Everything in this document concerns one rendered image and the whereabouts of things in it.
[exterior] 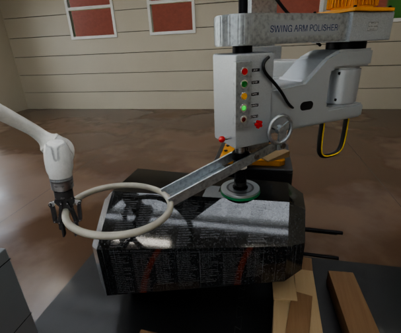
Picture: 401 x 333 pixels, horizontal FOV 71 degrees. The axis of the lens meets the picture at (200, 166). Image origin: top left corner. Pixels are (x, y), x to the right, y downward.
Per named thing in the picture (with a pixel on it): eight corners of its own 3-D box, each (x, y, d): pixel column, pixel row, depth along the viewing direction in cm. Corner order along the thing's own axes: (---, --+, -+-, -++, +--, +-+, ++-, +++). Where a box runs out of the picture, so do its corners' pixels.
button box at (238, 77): (247, 125, 132) (248, 60, 121) (250, 126, 129) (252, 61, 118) (232, 127, 129) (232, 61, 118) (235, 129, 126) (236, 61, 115)
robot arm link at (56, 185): (69, 180, 115) (71, 193, 118) (74, 172, 124) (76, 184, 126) (45, 181, 114) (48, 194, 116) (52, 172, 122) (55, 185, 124)
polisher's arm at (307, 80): (331, 126, 185) (343, 45, 165) (363, 135, 165) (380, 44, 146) (234, 145, 157) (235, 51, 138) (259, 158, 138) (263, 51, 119)
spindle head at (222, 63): (268, 132, 165) (273, 49, 148) (294, 142, 147) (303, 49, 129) (214, 143, 152) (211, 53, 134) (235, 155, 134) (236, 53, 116)
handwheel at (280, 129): (279, 137, 147) (282, 108, 141) (293, 143, 138) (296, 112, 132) (255, 142, 141) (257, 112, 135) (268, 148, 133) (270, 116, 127)
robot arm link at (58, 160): (74, 179, 116) (75, 168, 127) (69, 143, 110) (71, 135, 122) (45, 182, 112) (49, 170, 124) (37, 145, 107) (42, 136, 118)
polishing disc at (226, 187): (213, 190, 157) (213, 188, 156) (236, 177, 170) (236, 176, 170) (244, 203, 143) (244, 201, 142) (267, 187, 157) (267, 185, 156)
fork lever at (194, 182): (267, 137, 165) (265, 130, 162) (289, 147, 148) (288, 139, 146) (161, 193, 148) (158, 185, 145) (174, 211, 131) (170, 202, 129)
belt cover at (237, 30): (347, 47, 170) (352, 16, 164) (388, 47, 149) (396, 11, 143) (205, 56, 135) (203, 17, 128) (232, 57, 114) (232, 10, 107)
